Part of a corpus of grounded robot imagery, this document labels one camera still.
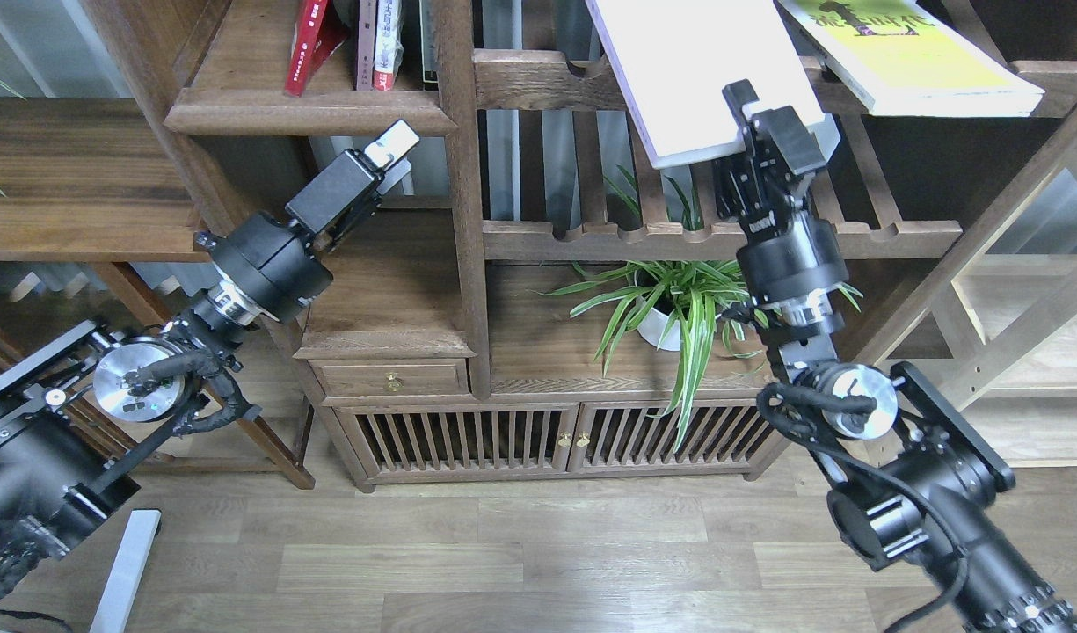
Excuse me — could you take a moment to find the green spider plant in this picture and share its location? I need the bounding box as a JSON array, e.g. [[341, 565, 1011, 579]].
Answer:
[[535, 166, 862, 453]]

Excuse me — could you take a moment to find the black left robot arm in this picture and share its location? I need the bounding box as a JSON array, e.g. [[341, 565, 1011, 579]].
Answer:
[[0, 119, 420, 600]]

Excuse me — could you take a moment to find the yellow green paperback book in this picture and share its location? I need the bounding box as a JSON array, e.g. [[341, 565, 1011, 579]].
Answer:
[[780, 1, 1044, 119]]

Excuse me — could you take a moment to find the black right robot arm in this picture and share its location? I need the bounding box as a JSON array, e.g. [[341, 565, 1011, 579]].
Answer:
[[712, 79, 1077, 632]]

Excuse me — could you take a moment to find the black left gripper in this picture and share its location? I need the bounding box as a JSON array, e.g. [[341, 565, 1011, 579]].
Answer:
[[285, 119, 421, 251]]

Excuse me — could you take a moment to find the red paperback book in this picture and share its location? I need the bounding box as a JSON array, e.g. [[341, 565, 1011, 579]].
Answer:
[[282, 1, 349, 98]]

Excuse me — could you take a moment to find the white plant pot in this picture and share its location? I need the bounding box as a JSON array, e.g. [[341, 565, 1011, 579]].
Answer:
[[637, 289, 681, 352]]

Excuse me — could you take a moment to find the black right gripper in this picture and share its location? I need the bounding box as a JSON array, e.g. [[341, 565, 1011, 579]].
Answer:
[[712, 79, 826, 240]]

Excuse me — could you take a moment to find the dark green upright book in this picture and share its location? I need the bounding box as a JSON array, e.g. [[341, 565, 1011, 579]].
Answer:
[[418, 0, 439, 92]]

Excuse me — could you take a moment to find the dark wooden bookshelf cabinet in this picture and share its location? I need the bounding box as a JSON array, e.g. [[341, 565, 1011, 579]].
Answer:
[[79, 0, 1077, 492]]

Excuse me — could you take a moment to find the dark maroon upright book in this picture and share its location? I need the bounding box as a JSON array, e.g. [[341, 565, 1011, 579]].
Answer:
[[353, 0, 379, 92]]

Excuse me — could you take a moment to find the light wooden shelf frame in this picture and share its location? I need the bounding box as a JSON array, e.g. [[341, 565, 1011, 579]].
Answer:
[[842, 106, 1077, 466]]

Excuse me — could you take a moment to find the white paperback book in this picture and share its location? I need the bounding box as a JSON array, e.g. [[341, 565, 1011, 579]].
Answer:
[[586, 1, 840, 170]]

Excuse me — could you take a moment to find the dark slatted wooden rack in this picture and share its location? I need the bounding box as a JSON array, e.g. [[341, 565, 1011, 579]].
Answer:
[[0, 327, 183, 472]]

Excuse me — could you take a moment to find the brass drawer knob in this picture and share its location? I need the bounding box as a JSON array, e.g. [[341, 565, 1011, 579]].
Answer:
[[384, 372, 403, 392]]

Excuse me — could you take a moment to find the white metal leg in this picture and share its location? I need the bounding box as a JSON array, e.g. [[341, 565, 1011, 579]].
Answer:
[[89, 508, 162, 632]]

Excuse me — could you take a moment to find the red white upright book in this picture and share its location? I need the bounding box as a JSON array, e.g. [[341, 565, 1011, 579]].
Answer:
[[372, 1, 404, 92]]

